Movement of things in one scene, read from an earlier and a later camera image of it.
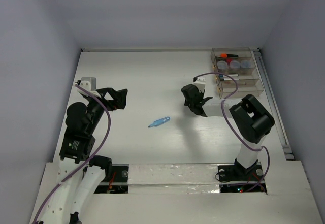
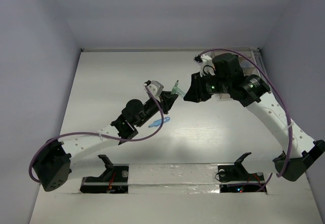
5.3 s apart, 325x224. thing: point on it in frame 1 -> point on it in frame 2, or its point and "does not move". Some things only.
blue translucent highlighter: x=159 y=122 does not move
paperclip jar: x=246 y=64 does not move
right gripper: x=187 y=103 -> x=196 y=92
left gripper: x=119 y=97 -> x=166 y=99
